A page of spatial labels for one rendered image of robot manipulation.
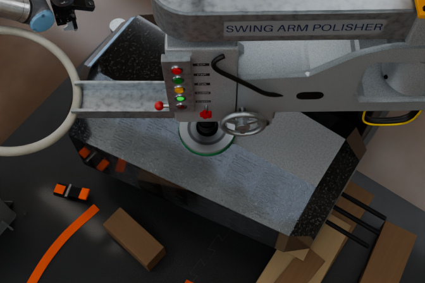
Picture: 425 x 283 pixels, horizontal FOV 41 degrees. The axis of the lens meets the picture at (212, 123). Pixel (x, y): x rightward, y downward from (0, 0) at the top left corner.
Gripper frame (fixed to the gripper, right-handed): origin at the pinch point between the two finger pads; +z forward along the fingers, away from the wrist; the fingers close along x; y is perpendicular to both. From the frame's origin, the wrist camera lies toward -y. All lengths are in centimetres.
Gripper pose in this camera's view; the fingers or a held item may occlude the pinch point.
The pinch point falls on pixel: (76, 28)
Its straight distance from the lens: 249.2
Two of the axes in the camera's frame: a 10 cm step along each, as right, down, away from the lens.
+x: 3.2, 8.5, -4.1
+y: -9.4, 2.6, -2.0
